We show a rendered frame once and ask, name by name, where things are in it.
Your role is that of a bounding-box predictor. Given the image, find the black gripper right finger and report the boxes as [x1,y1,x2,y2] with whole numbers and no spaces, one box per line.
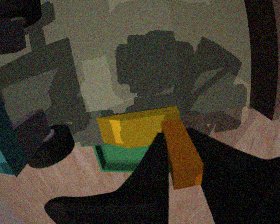
[187,128,280,224]

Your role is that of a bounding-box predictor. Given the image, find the green tray floor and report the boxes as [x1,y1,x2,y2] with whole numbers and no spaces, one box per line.
[101,144,149,164]

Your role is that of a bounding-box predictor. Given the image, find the green tray rim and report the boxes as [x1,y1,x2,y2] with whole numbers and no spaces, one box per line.
[92,145,139,173]

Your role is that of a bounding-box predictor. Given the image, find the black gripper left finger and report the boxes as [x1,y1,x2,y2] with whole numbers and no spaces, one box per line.
[44,132,169,224]

